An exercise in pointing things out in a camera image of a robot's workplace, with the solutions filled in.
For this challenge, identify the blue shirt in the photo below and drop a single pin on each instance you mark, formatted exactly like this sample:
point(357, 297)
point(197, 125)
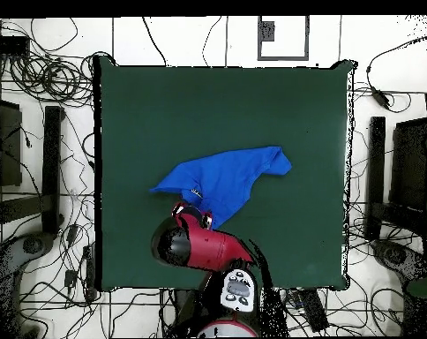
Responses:
point(227, 173)

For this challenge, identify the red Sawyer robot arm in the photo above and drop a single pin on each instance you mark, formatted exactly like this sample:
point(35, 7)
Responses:
point(206, 247)

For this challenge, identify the flat black box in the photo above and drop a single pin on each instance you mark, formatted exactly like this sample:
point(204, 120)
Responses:
point(7, 44)

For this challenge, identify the dark green table cloth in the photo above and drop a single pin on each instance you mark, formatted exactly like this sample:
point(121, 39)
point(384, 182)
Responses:
point(199, 106)

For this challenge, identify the black power strip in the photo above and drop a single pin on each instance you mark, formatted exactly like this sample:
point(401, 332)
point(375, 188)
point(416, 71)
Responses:
point(314, 310)
point(90, 272)

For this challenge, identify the black equipment box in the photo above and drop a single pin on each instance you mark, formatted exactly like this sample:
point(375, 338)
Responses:
point(409, 166)
point(7, 148)

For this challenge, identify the black power adapter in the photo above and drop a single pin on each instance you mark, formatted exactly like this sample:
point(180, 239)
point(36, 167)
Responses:
point(380, 97)

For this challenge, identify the grey square floor frame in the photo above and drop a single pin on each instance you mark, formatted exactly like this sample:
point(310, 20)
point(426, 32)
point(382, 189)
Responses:
point(283, 57)

